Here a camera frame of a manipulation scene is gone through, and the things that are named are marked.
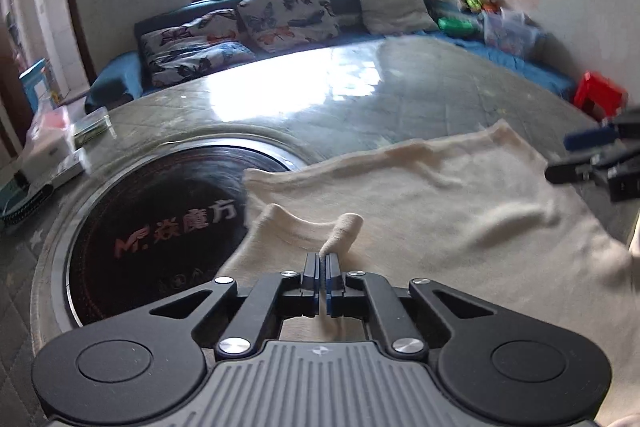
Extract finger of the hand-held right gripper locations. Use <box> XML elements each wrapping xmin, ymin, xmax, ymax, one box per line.
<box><xmin>545</xmin><ymin>151</ymin><xmax>640</xmax><ymax>204</ymax></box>
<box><xmin>563</xmin><ymin>108</ymin><xmax>640</xmax><ymax>152</ymax></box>

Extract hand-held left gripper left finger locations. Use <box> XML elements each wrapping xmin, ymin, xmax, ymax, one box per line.
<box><xmin>147</xmin><ymin>253</ymin><xmax>321</xmax><ymax>359</ymax></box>

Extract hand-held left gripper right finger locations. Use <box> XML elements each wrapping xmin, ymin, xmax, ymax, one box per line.
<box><xmin>325</xmin><ymin>253</ymin><xmax>497</xmax><ymax>357</ymax></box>

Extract cream knit garment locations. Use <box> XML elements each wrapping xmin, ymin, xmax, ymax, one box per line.
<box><xmin>220</xmin><ymin>119</ymin><xmax>640</xmax><ymax>427</ymax></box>

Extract red plastic stool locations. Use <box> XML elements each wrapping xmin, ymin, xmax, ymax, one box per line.
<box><xmin>573</xmin><ymin>71</ymin><xmax>630</xmax><ymax>122</ymax></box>

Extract clear plastic box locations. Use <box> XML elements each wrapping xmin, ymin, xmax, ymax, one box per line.
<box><xmin>482</xmin><ymin>9</ymin><xmax>540</xmax><ymax>58</ymax></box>

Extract black round hotplate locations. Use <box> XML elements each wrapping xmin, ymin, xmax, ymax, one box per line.
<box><xmin>30</xmin><ymin>124</ymin><xmax>321</xmax><ymax>343</ymax></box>

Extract pile of colourful toys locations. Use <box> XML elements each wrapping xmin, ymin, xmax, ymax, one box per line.
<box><xmin>405</xmin><ymin>0</ymin><xmax>502</xmax><ymax>34</ymax></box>

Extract grey cushion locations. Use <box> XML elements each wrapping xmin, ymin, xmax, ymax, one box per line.
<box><xmin>355</xmin><ymin>0</ymin><xmax>440</xmax><ymax>34</ymax></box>

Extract butterfly print cushion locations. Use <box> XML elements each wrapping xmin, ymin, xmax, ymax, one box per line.
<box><xmin>237</xmin><ymin>0</ymin><xmax>342</xmax><ymax>54</ymax></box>
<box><xmin>140</xmin><ymin>9</ymin><xmax>247</xmax><ymax>58</ymax></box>
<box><xmin>149</xmin><ymin>41</ymin><xmax>257</xmax><ymax>88</ymax></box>

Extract white flat box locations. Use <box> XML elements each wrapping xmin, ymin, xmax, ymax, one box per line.
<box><xmin>49</xmin><ymin>147</ymin><xmax>87</xmax><ymax>188</ymax></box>

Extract green packet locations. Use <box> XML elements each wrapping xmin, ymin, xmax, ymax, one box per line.
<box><xmin>72</xmin><ymin>106</ymin><xmax>114</xmax><ymax>144</ymax></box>

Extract blue sofa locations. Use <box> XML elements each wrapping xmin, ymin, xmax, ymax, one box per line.
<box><xmin>84</xmin><ymin>0</ymin><xmax>576</xmax><ymax>114</ymax></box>

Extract light blue box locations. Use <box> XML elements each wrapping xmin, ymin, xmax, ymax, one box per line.
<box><xmin>19</xmin><ymin>59</ymin><xmax>57</xmax><ymax>108</ymax></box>

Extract wooden door frame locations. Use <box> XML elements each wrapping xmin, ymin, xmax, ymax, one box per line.
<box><xmin>0</xmin><ymin>0</ymin><xmax>99</xmax><ymax>152</ymax></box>

